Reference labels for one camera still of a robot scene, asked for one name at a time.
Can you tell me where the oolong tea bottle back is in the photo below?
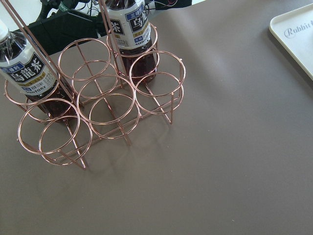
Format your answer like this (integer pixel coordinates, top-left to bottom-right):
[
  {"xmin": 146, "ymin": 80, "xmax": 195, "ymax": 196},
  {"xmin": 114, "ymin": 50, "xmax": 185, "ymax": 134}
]
[{"xmin": 105, "ymin": 0, "xmax": 156, "ymax": 83}]

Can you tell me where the oolong tea bottle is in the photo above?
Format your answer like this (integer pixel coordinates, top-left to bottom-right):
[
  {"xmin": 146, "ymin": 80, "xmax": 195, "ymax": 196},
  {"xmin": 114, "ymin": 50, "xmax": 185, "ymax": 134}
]
[
  {"xmin": 0, "ymin": 19, "xmax": 79, "ymax": 123},
  {"xmin": 105, "ymin": 0, "xmax": 156, "ymax": 83}
]

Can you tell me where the oolong tea bottle middle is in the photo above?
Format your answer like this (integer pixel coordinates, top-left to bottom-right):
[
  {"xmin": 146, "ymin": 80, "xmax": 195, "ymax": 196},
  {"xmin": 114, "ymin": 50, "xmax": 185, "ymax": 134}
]
[{"xmin": 0, "ymin": 19, "xmax": 79, "ymax": 123}]

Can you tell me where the cream serving tray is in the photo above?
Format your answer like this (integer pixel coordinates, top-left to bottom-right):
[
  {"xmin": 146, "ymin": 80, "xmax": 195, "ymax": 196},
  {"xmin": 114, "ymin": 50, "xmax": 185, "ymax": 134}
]
[{"xmin": 269, "ymin": 4, "xmax": 313, "ymax": 78}]

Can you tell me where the copper wire bottle rack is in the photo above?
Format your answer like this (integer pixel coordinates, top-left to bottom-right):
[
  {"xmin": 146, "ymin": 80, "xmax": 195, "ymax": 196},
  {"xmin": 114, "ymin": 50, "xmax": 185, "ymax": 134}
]
[{"xmin": 4, "ymin": 0, "xmax": 185, "ymax": 169}]

